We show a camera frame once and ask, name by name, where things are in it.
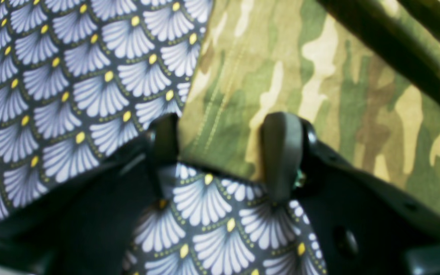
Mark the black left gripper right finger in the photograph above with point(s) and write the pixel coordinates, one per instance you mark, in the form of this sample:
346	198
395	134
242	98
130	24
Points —
364	225

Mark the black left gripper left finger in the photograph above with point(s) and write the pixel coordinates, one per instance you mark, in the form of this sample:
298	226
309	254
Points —
83	227

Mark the camouflage T-shirt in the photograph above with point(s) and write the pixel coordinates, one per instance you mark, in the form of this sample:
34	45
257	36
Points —
364	73

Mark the fan pattern tablecloth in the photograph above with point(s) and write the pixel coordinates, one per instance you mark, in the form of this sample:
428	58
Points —
81	78

